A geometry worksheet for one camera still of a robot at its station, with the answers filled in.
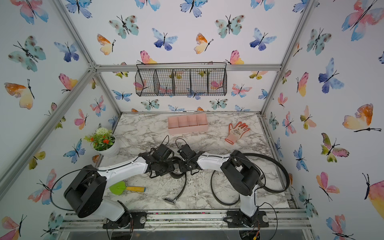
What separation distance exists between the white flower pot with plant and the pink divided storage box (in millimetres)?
367

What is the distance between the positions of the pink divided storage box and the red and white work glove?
0.56 ft

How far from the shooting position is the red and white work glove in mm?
1064

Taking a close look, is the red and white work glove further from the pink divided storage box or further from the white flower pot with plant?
the white flower pot with plant

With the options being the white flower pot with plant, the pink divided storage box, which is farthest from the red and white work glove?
the white flower pot with plant

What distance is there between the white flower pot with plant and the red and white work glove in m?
0.73

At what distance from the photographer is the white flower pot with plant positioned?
862 millimetres

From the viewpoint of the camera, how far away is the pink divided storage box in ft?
3.60
